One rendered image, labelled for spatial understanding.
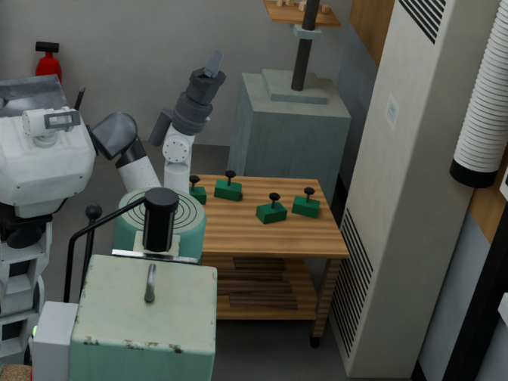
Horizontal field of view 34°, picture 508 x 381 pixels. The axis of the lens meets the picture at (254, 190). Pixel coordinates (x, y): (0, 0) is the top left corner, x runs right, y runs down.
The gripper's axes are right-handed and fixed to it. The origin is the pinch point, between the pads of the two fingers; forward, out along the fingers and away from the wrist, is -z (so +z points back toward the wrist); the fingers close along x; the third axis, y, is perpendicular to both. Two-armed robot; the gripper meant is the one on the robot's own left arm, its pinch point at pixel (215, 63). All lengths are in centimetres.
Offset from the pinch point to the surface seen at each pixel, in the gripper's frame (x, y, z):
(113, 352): 86, -33, 15
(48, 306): 81, -18, 20
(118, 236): 55, -15, 19
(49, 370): 87, -25, 25
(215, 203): -115, 10, 97
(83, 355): 88, -30, 17
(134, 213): 53, -16, 14
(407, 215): -103, -58, 49
